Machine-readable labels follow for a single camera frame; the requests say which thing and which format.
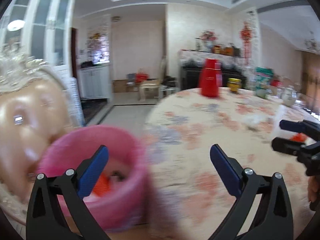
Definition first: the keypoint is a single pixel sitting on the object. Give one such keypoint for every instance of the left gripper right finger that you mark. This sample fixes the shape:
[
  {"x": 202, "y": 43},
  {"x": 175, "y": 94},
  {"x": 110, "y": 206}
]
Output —
[{"x": 273, "y": 218}]

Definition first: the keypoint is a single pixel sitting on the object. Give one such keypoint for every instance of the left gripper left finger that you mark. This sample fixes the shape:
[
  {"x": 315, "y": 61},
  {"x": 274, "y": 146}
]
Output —
[{"x": 45, "y": 218}]

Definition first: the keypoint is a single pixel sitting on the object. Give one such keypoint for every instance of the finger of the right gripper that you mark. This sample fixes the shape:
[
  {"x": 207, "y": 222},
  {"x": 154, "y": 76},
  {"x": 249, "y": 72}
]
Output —
[
  {"x": 289, "y": 147},
  {"x": 311, "y": 129}
]

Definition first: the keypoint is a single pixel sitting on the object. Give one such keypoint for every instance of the pink lined trash bin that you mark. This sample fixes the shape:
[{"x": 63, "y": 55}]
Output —
[{"x": 115, "y": 187}]

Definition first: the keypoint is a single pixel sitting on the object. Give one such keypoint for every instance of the person right hand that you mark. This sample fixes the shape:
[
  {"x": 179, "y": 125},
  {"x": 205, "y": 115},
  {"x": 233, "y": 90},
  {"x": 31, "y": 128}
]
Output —
[{"x": 313, "y": 189}]

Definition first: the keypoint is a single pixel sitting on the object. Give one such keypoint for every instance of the crumpled white tissue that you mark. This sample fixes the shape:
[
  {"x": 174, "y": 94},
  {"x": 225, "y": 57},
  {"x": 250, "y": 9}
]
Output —
[{"x": 253, "y": 120}]

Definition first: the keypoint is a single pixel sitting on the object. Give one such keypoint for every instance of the white porcelain teapot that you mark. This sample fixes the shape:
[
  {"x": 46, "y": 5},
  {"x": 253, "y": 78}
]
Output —
[{"x": 289, "y": 96}]

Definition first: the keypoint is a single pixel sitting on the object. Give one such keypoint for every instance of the orange foam fruit net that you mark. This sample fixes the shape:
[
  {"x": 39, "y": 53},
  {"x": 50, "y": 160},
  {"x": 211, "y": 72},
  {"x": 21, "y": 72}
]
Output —
[{"x": 102, "y": 186}]

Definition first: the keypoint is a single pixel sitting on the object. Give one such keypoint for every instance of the green snack bag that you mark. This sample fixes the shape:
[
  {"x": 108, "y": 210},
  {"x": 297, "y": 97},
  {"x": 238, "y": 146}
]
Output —
[{"x": 263, "y": 77}]

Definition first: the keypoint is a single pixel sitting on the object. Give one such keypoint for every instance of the yellow lid jar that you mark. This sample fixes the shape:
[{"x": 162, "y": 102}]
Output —
[{"x": 234, "y": 85}]

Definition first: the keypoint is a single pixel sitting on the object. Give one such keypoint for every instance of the floral tablecloth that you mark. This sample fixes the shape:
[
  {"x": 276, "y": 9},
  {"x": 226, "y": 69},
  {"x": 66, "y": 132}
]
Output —
[{"x": 188, "y": 197}]

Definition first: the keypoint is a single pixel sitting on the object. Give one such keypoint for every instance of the chandelier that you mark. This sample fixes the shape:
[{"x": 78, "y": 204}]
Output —
[{"x": 311, "y": 44}]

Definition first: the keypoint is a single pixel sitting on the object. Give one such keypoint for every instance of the red thermos flask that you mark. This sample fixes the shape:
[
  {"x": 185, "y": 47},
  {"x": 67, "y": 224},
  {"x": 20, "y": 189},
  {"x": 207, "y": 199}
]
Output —
[{"x": 210, "y": 78}]

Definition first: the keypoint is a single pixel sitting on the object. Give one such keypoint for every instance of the left beige dining chair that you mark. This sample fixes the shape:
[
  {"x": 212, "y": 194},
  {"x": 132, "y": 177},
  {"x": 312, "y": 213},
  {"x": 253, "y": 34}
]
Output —
[{"x": 36, "y": 110}]

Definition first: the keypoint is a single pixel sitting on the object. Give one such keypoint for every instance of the red chinese knot ornament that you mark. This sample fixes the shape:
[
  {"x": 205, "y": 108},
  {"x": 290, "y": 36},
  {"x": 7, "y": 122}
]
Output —
[{"x": 246, "y": 36}]

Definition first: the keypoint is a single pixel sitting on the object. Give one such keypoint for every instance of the black piano with lace cover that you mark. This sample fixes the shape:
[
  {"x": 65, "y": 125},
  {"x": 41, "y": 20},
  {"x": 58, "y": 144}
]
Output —
[{"x": 194, "y": 63}]

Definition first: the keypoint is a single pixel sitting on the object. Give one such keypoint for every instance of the flower vase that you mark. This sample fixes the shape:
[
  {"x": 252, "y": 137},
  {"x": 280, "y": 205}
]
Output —
[{"x": 209, "y": 38}]

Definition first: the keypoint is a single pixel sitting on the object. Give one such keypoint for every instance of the cream side chair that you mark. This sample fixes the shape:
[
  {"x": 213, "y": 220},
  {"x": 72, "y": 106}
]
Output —
[{"x": 156, "y": 83}]

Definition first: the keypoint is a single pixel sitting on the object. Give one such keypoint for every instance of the cardboard box on floor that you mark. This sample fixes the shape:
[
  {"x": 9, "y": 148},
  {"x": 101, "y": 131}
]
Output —
[{"x": 120, "y": 86}]

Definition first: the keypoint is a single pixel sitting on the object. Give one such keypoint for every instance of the red handbag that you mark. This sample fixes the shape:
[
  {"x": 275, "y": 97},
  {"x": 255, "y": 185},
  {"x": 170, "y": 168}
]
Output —
[{"x": 141, "y": 76}]

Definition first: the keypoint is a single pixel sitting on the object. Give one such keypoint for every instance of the tall white glass cabinet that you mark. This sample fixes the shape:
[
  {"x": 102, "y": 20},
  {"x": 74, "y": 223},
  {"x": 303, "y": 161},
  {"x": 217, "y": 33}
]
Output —
[{"x": 40, "y": 28}]

